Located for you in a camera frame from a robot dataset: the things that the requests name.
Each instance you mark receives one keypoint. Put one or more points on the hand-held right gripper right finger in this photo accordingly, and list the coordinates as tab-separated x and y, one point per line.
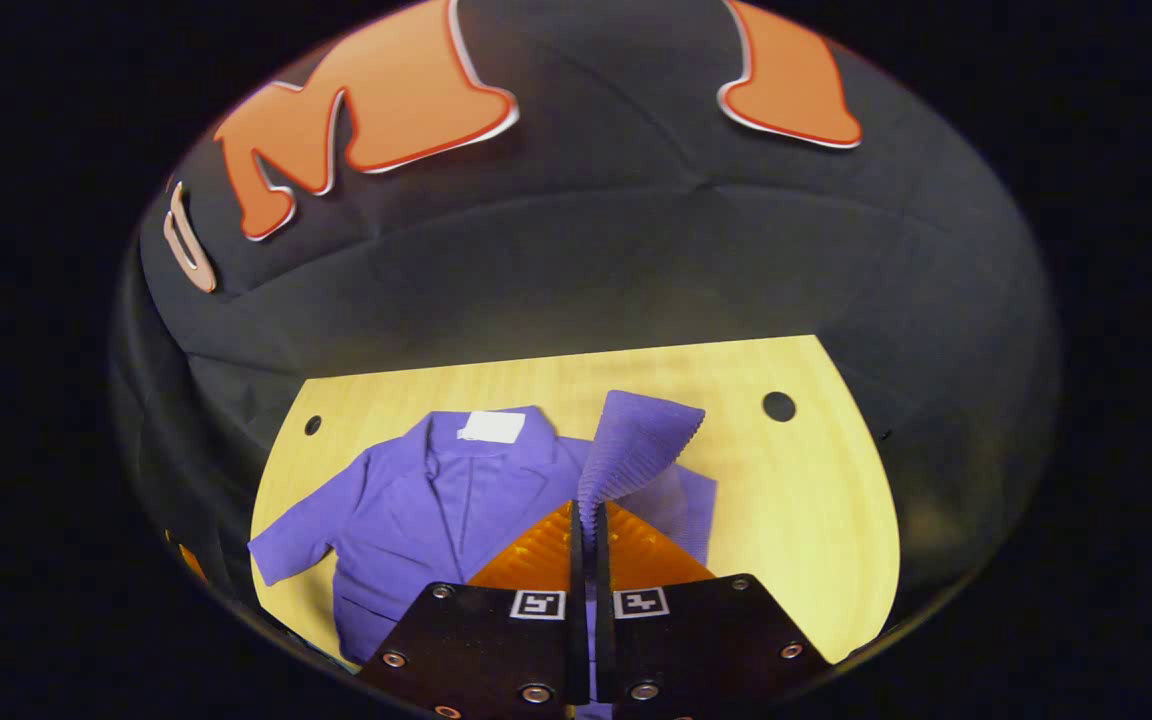
604	630

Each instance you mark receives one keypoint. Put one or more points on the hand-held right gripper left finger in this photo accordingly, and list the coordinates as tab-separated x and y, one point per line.
576	620

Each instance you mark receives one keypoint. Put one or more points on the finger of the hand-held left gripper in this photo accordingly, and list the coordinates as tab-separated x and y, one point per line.
192	562

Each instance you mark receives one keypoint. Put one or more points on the purple jacket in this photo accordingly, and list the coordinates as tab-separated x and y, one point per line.
416	500

